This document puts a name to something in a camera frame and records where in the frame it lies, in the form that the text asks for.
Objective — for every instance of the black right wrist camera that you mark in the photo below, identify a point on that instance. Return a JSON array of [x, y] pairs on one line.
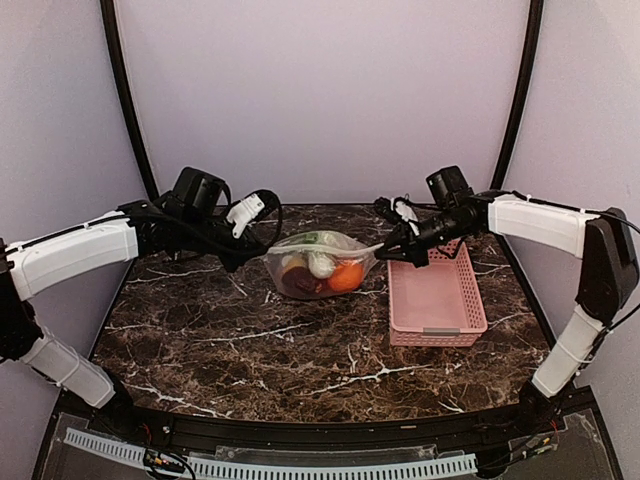
[[448, 187]]

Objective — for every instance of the white toy radish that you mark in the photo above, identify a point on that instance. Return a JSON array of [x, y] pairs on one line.
[[320, 265]]

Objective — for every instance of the orange toy fruit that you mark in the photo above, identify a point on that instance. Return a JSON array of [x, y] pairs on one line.
[[346, 277]]

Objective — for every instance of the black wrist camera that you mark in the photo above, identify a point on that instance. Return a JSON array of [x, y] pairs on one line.
[[195, 195], [448, 187]]

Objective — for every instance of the dark purple toy onion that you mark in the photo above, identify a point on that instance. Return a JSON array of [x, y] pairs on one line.
[[300, 282]]

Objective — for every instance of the black frame post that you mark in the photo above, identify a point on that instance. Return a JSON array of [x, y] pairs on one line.
[[521, 90], [123, 89]]

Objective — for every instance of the black left frame post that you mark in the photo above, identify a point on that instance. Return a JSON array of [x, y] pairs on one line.
[[123, 89]]

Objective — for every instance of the yellow toy pear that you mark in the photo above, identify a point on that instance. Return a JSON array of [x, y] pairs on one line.
[[296, 261]]

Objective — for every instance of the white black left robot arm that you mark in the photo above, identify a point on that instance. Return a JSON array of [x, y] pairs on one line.
[[131, 231]]

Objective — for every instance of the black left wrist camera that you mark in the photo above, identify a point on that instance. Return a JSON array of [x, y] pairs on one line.
[[195, 195]]

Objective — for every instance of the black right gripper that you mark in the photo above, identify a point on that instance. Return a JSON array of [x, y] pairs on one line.
[[410, 249]]

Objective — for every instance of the green toy leaf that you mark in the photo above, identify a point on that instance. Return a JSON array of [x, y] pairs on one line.
[[312, 237]]

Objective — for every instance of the clear zip top bag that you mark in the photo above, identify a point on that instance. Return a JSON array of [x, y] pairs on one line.
[[340, 247]]

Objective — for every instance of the black front mounting rail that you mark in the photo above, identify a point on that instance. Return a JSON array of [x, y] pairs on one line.
[[497, 435]]

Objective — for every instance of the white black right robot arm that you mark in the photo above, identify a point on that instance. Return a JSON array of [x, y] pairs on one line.
[[601, 240]]

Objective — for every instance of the pink perforated plastic basket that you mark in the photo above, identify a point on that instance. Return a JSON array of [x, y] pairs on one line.
[[438, 305]]

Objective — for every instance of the black right frame post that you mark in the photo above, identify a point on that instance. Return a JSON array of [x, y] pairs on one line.
[[521, 90]]

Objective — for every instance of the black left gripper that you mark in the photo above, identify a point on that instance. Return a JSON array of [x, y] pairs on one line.
[[252, 244]]

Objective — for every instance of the grey slotted cable duct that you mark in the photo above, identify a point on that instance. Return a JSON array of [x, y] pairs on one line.
[[239, 463]]

